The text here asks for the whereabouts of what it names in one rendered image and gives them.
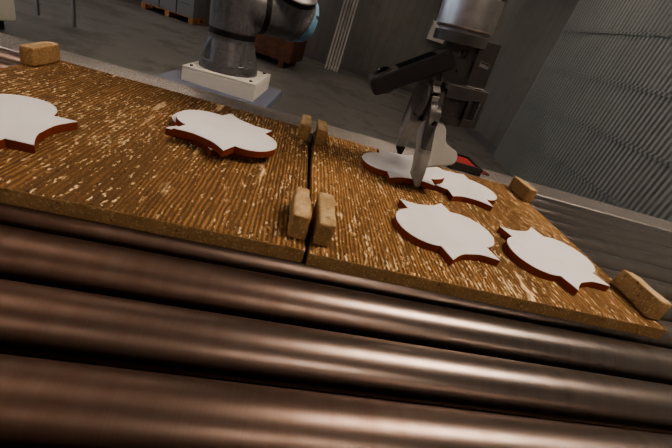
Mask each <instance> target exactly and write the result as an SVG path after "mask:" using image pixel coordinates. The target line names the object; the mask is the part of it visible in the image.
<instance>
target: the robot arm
mask: <svg viewBox="0 0 672 448"><path fill-rule="evenodd" d="M504 4H505V0H443V1H442V4H441V7H440V11H439V14H438V17H437V20H436V23H437V24H438V25H440V26H439V28H435V31H434V35H433V38H437V39H441V40H445V41H446V44H445V47H441V48H439V49H436V50H433V51H430V52H428V53H425V54H422V55H419V56H417V57H414V58H411V59H409V60H406V61H403V62H400V63H398V64H395V65H392V66H390V67H386V66H384V67H380V68H378V69H377V70H376V71H375V72H373V73H371V74H369V75H368V81H369V84H370V88H371V90H372V92H373V94H374V95H380V94H388V93H390V92H392V91H393V90H394V89H397V88H400V87H403V86H406V85H408V84H411V83H414V82H417V84H416V86H415V89H414V92H413V94H412V95H411V97H410V100H409V102H408V105H407V108H406V110H405V113H404V116H403V119H402V124H401V127H400V130H399V134H398V138H397V142H396V150H397V154H402V153H403V151H404V149H405V146H406V144H407V141H408V140H416V148H415V152H414V155H413V163H412V168H411V171H410V174H411V177H412V180H413V183H414V186H415V187H419V186H420V184H421V182H422V180H423V177H424V174H425V171H426V168H428V167H439V166H449V165H453V164H454V163H455V162H456V160H457V152H456V151H455V150H454V149H453V148H451V147H450V146H449V145H448V144H447V143H446V141H445V139H446V128H445V126H444V125H443V124H441V123H439V122H443V123H444V124H445V125H449V126H454V127H464V128H469V129H475V127H476V124H477V122H478V119H479V117H480V115H481V112H482V110H483V107H484V105H485V102H486V100H487V97H488V95H489V93H488V92H486V91H484V89H485V87H486V84H487V81H488V79H489V76H490V74H491V71H492V69H493V66H494V64H495V61H496V59H497V56H498V54H499V51H500V49H501V46H502V45H498V44H494V43H490V42H488V41H489V39H486V38H487V36H491V35H493V32H494V30H495V27H496V25H497V22H498V19H499V17H500V14H501V12H502V9H503V6H504ZM318 17H319V5H318V3H317V0H211V3H210V16H209V29H208V36H207V38H206V40H205V43H204V45H203V48H202V50H201V52H200V55H199V65H200V66H201V67H203V68H205V69H208V70H210V71H213V72H217V73H220V74H224V75H229V76H234V77H242V78H254V77H257V72H258V65H257V59H256V52H255V37H256V33H257V34H261V35H266V36H271V37H275V38H279V39H284V40H286V41H289V42H293V41H294V42H304V41H306V40H307V39H309V38H310V37H311V35H312V34H313V32H314V30H315V28H316V26H317V23H318V20H317V19H318ZM459 52H460V54H459ZM458 54H459V55H458ZM480 103H481V105H480V108H479V110H478V113H477V115H476V118H475V120H474V121H472V120H473V118H474V115H475V113H476V110H477V109H478V107H479V106H478V105H479V104H480Z"/></svg>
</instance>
